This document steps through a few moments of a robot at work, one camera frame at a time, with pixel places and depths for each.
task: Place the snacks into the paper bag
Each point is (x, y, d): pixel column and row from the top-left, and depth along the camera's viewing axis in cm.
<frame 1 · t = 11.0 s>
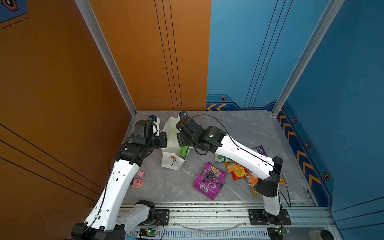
left hand: (165, 134, 73), fingers closed
right hand: (179, 134, 72), fingers closed
white paper bag: (170, 156, 73), point 22 cm above the table
green snack bag: (184, 152, 71), point 25 cm above the table
magenta grape snack bag: (210, 181, 81), point 6 cm above the table

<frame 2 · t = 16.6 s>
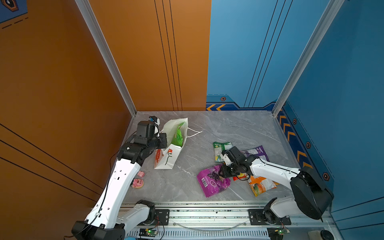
left hand: (164, 135, 74), fingers closed
right hand: (219, 174, 86), fingers open
white paper bag: (165, 158, 84), point 11 cm above the table
green snack bag: (178, 139, 82), point 20 cm above the table
magenta grape snack bag: (211, 183, 79), point 8 cm above the table

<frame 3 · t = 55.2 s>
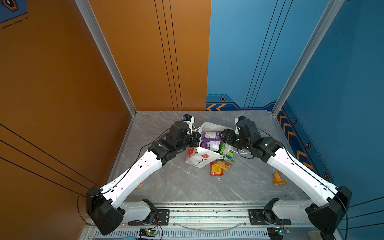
left hand: (202, 133, 73), fingers closed
right hand: (220, 136, 75), fingers open
white paper bag: (199, 157, 77), point 18 cm above the table
purple snack packet: (211, 140, 81), point 21 cm above the table
red yellow snack packet: (217, 169, 90), point 2 cm above the table
yellow orange snack packet: (223, 164, 90), point 3 cm above the table
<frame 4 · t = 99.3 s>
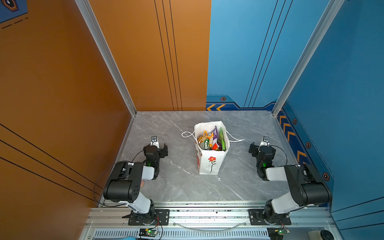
left hand: (157, 143, 95), fingers open
right hand: (260, 144, 93), fingers open
white paper bag: (209, 161, 76), point 18 cm above the table
purple snack packet: (215, 138, 82), point 20 cm above the table
red yellow snack packet: (214, 146, 79), point 20 cm above the table
yellow orange snack packet: (205, 136, 83), point 21 cm above the table
